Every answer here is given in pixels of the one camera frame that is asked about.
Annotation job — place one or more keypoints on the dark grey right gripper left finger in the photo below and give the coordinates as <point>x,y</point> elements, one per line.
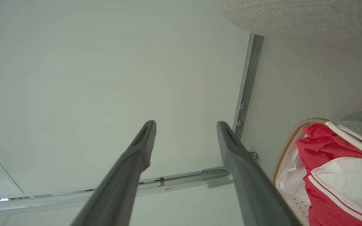
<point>121,188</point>

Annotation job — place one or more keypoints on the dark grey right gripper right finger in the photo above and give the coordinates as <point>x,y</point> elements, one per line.
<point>250,188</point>

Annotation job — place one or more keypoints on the red and white shirt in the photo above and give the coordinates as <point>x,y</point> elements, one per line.
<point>322,144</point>

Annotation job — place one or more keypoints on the grey metal post with brace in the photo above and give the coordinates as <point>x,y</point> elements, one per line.
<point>184,179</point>

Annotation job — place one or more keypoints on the grey metal wall base rail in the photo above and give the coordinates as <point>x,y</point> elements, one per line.
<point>250,78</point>

